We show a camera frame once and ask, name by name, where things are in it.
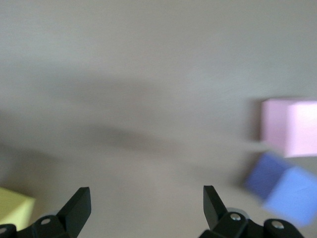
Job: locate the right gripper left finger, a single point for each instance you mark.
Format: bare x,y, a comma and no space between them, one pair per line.
74,213

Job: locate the large table mat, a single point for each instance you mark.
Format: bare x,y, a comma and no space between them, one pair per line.
148,49

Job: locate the purple foam cube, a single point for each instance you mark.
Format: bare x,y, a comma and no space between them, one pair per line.
284,193

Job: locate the yellow foam cube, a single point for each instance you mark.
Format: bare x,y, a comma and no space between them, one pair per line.
12,205

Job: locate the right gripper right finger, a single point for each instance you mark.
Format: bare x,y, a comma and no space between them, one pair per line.
214,213

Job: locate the pink foam cube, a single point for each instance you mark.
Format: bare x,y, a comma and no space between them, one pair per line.
292,129

